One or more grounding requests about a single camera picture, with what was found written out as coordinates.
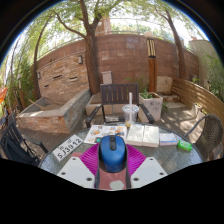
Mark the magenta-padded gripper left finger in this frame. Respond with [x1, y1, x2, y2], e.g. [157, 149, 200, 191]
[56, 143, 101, 190]

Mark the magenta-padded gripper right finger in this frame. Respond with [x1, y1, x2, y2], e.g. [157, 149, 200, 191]
[125, 143, 168, 190]

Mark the blue computer mouse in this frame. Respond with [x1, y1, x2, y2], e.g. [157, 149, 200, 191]
[98, 134, 128, 174]

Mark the floral red pink mouse pad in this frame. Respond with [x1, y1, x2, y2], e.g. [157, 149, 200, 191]
[70, 151, 129, 191]

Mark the white license plate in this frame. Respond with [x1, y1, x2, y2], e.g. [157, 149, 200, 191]
[52, 134, 84, 163]

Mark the open white book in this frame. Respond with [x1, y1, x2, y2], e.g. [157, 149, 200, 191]
[125, 123, 161, 148]

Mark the small blue white book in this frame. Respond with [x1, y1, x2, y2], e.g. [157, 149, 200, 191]
[159, 132, 179, 147]

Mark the green tissue pack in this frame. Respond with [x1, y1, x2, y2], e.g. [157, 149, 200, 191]
[177, 139, 193, 152]

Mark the colourful picture sheet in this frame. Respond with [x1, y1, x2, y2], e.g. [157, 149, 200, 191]
[83, 124, 128, 145]

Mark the clear plastic cup with straw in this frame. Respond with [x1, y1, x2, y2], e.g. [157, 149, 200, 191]
[121, 92, 140, 129]

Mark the raised stone garden bed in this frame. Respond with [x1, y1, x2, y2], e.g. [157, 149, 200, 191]
[15, 88, 92, 135]

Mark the white stone planter with plant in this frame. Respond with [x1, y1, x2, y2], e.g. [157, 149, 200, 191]
[138, 89, 164, 124]

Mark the black metal chair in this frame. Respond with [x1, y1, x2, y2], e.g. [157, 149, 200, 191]
[0, 109, 49, 167]

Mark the grey wicker chair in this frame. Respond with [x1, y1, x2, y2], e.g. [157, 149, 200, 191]
[183, 113, 224, 163]

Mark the small white planter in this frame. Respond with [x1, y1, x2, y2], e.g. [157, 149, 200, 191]
[191, 102, 204, 118]

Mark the dark wooden slatted chair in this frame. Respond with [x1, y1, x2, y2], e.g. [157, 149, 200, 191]
[84, 83, 156, 129]

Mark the pale stone slab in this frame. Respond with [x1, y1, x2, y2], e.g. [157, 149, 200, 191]
[156, 75, 174, 95]

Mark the wooden slatted fence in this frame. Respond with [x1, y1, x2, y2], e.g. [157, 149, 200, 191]
[171, 77, 224, 134]

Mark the thin curved tree trunk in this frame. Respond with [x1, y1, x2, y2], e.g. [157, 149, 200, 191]
[32, 16, 54, 101]

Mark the thick forked tree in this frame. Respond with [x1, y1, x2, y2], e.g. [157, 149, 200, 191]
[53, 0, 111, 96]

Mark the slim dark tree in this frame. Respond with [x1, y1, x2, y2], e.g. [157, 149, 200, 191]
[153, 3, 188, 80]

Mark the wooden garden lamp post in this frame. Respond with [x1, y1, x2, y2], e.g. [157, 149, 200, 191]
[146, 32, 158, 94]

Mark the grey wall utility box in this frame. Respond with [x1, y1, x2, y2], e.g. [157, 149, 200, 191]
[101, 70, 113, 85]

